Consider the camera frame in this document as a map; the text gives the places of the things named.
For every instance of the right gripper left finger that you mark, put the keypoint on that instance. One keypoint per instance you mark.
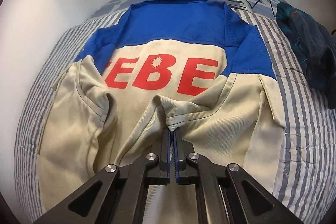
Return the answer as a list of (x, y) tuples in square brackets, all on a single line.
[(116, 194)]

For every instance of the blue striped bed quilt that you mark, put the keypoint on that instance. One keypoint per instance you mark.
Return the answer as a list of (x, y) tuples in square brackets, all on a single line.
[(305, 181)]

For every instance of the beige and blue work coverall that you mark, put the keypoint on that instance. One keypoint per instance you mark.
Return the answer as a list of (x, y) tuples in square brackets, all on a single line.
[(188, 64)]

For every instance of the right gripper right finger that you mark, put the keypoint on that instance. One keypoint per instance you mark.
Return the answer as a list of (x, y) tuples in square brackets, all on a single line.
[(225, 194)]

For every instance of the dark teal garment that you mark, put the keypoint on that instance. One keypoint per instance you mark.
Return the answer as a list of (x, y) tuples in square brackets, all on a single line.
[(313, 46)]

